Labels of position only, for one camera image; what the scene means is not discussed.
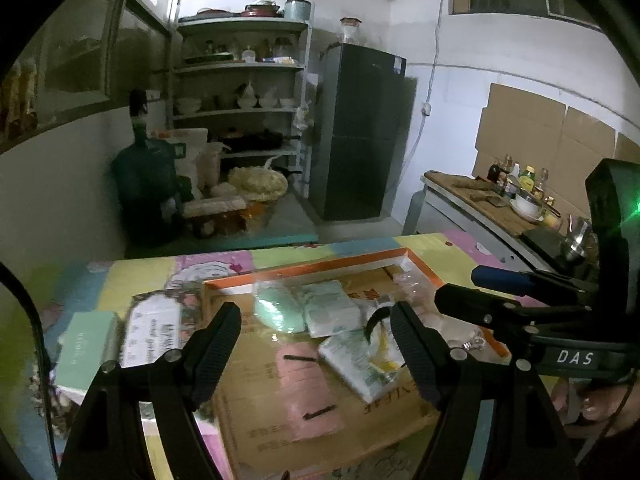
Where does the yellow white tissue packet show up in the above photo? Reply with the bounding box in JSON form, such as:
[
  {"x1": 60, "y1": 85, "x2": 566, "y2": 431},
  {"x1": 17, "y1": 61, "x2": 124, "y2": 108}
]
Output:
[{"x1": 318, "y1": 330, "x2": 405, "y2": 404}]

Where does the white wet wipes pack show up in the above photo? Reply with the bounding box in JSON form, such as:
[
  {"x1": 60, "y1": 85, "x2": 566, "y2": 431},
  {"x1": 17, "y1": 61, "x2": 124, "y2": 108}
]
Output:
[{"x1": 297, "y1": 280, "x2": 362, "y2": 338}]

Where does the pink cloth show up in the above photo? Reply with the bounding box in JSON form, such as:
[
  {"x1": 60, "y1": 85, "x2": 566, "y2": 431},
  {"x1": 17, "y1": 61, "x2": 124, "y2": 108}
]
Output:
[{"x1": 276, "y1": 342, "x2": 344, "y2": 442}]

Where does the clear plastic bag green item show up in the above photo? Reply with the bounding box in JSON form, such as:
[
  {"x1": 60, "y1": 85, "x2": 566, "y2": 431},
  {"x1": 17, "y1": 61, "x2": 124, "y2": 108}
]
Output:
[{"x1": 254, "y1": 282, "x2": 306, "y2": 334}]

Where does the steel kettle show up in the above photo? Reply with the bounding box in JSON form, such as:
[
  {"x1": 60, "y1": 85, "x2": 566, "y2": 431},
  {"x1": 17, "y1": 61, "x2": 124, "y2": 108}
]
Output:
[{"x1": 561, "y1": 214, "x2": 598, "y2": 263}]

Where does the white bowl on counter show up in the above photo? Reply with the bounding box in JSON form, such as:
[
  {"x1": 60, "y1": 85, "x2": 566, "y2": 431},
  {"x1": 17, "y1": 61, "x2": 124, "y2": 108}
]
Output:
[{"x1": 510, "y1": 195, "x2": 544, "y2": 223}]

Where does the wooden kitchen counter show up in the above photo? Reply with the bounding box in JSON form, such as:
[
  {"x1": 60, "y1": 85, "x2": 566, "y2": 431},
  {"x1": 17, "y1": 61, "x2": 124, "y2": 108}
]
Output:
[{"x1": 403, "y1": 169, "x2": 597, "y2": 273}]

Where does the yellow oil bottle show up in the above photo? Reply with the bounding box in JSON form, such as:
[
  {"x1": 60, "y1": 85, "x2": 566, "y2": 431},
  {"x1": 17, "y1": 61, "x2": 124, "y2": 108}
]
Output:
[{"x1": 518, "y1": 166, "x2": 536, "y2": 193}]

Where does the mint green tissue box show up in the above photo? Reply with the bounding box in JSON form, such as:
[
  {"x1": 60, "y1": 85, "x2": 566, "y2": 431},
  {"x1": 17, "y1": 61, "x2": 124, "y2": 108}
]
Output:
[{"x1": 54, "y1": 311, "x2": 122, "y2": 405}]

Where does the floral white tissue pack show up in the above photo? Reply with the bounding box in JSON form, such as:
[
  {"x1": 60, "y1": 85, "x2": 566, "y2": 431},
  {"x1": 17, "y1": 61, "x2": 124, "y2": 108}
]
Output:
[{"x1": 120, "y1": 290, "x2": 181, "y2": 368}]

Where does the colourful cartoon bed sheet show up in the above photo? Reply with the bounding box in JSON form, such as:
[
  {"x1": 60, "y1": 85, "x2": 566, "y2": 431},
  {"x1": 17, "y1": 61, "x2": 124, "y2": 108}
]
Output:
[{"x1": 1, "y1": 230, "x2": 529, "y2": 479}]

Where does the orange cardboard box tray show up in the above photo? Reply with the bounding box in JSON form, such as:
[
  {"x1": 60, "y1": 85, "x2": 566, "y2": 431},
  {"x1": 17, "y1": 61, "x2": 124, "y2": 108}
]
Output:
[{"x1": 200, "y1": 247, "x2": 511, "y2": 480}]

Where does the dark refrigerator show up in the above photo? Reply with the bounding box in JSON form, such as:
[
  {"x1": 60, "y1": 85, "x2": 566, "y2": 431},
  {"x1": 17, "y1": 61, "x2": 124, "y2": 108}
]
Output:
[{"x1": 308, "y1": 44, "x2": 408, "y2": 222}]

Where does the yellow woven basket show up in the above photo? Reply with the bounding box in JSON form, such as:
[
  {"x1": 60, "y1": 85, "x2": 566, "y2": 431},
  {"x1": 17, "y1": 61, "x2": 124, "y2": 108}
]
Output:
[{"x1": 228, "y1": 167, "x2": 288, "y2": 202}]

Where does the green water jug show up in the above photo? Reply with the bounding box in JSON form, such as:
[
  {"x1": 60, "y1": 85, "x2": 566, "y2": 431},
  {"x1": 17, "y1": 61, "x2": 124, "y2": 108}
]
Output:
[{"x1": 111, "y1": 88, "x2": 184, "y2": 249}]

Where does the glass jar on fridge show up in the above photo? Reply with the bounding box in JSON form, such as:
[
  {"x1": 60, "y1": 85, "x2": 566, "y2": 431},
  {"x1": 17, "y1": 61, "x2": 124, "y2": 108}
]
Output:
[{"x1": 337, "y1": 16, "x2": 361, "y2": 44}]

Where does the metal kitchen shelf rack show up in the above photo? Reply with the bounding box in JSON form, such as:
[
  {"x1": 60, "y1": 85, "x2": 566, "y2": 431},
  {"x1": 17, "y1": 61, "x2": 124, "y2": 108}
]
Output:
[{"x1": 168, "y1": 12, "x2": 314, "y2": 193}]

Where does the teal pot on shelf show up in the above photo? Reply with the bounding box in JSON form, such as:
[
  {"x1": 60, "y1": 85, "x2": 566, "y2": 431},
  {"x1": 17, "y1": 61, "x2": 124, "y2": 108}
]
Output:
[{"x1": 284, "y1": 0, "x2": 312, "y2": 22}]

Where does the red pan on shelf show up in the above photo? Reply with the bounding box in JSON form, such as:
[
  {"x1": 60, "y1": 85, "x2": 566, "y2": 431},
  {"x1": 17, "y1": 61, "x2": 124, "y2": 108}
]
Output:
[{"x1": 241, "y1": 0, "x2": 280, "y2": 18}]

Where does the glass cabinet window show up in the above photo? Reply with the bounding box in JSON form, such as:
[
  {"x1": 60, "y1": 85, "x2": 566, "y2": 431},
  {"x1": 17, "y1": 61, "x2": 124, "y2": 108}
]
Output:
[{"x1": 1, "y1": 0, "x2": 175, "y2": 152}]

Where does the cardboard sheet on wall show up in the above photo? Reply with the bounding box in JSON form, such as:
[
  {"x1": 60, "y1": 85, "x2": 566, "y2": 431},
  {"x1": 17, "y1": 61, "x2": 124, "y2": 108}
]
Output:
[{"x1": 472, "y1": 84, "x2": 639, "y2": 217}]

